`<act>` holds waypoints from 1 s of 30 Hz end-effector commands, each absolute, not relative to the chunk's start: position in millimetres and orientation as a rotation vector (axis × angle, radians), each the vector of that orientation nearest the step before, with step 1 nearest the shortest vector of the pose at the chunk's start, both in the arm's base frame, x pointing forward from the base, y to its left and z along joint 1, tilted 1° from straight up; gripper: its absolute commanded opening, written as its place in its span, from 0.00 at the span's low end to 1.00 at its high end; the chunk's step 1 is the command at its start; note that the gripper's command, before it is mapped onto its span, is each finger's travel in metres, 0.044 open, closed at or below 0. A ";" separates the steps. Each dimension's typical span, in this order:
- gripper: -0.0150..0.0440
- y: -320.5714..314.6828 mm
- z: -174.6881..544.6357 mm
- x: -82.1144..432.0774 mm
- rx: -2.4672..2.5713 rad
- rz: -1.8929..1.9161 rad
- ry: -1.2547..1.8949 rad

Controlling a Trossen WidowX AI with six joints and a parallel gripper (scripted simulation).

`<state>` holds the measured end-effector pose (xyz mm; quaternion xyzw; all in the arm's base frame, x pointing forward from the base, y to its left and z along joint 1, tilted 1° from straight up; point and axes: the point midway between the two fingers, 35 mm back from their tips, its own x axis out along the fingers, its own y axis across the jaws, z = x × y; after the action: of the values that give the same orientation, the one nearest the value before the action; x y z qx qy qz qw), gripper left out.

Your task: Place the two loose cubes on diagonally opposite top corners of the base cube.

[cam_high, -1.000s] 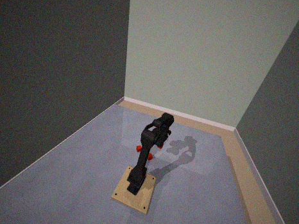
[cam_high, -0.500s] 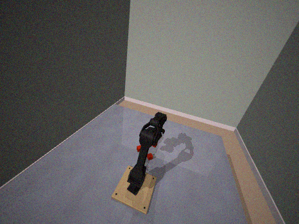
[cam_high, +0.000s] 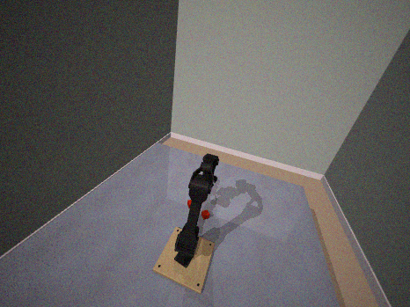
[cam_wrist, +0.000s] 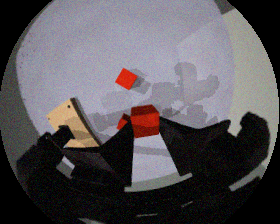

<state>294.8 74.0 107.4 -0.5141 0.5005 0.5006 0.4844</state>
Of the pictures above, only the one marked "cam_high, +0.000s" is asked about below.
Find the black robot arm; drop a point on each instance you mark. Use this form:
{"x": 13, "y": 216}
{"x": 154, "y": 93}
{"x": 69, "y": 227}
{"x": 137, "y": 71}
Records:
{"x": 199, "y": 189}

